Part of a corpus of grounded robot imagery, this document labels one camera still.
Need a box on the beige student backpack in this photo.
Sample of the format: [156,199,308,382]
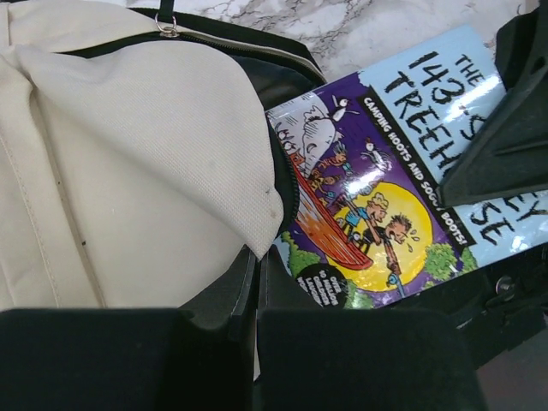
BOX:
[0,0,548,382]

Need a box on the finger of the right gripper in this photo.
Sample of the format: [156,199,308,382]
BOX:
[438,0,547,206]

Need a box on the Treehouse book blue cover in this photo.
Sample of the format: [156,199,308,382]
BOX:
[267,26,547,308]

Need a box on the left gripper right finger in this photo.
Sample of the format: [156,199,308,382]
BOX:
[257,252,482,410]

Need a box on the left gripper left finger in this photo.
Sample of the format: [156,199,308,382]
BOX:
[1,248,257,410]

